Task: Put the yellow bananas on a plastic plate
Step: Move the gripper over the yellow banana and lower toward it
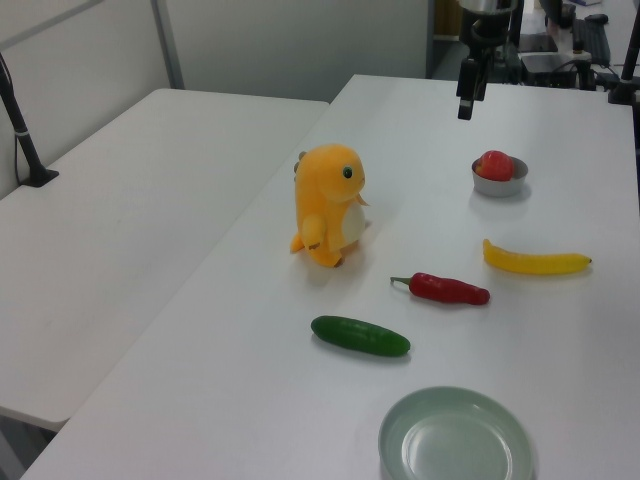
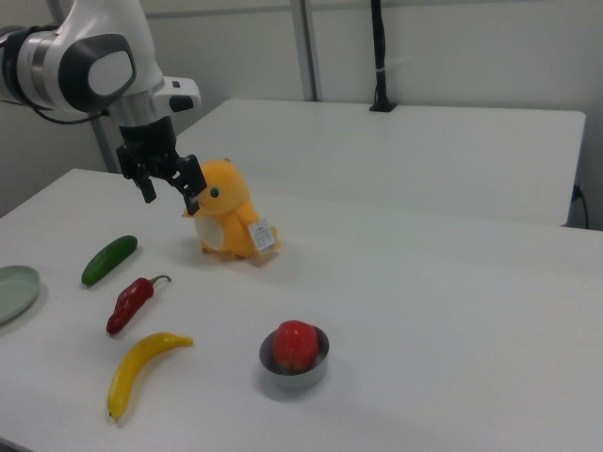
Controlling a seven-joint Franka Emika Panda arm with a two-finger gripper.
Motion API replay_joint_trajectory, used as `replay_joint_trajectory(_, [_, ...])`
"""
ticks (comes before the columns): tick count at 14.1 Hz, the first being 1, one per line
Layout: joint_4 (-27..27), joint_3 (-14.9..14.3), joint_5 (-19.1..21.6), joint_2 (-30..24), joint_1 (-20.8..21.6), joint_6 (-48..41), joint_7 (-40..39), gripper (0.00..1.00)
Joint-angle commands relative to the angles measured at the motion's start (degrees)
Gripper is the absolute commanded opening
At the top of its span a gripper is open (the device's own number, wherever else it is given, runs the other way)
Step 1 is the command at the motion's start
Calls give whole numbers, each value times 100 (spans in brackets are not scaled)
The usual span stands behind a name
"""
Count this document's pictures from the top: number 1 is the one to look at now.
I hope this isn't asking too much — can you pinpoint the black camera stand pole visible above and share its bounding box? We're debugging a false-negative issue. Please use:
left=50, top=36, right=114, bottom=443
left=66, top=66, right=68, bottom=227
left=606, top=30, right=640, bottom=107
left=0, top=51, right=61, bottom=189

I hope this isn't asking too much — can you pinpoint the yellow toy banana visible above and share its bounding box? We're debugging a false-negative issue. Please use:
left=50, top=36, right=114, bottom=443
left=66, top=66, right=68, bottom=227
left=482, top=238, right=595, bottom=277

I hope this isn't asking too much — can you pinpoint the pale green plastic plate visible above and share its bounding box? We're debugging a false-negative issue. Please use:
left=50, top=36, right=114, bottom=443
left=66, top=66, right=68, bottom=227
left=377, top=385, right=542, bottom=480

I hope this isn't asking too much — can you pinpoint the red toy apple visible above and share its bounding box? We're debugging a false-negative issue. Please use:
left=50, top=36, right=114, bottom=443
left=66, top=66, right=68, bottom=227
left=476, top=149, right=516, bottom=183

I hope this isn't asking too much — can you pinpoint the black keyboard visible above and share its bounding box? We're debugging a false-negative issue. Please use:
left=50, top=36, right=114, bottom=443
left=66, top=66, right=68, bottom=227
left=571, top=16, right=612, bottom=65

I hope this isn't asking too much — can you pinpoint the red toy chili pepper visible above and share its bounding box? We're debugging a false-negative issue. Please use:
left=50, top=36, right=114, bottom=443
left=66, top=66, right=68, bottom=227
left=390, top=271, right=492, bottom=308

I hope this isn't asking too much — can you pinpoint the white adjacent table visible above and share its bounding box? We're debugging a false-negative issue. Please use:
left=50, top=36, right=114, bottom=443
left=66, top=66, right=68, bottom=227
left=0, top=88, right=332, bottom=434

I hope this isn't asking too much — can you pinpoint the green toy cucumber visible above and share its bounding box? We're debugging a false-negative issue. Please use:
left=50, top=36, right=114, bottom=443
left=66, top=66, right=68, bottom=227
left=310, top=314, right=412, bottom=359

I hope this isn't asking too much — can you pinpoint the orange plush dinosaur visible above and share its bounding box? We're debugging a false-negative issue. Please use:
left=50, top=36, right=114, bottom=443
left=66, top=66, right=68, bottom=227
left=289, top=143, right=373, bottom=269

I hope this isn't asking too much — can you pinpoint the dark and white gripper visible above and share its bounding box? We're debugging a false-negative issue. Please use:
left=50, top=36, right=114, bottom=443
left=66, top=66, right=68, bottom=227
left=456, top=0, right=525, bottom=122

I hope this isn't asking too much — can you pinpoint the small metal bowl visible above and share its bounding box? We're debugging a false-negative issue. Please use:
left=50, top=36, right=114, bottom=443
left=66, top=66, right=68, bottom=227
left=470, top=155, right=531, bottom=198

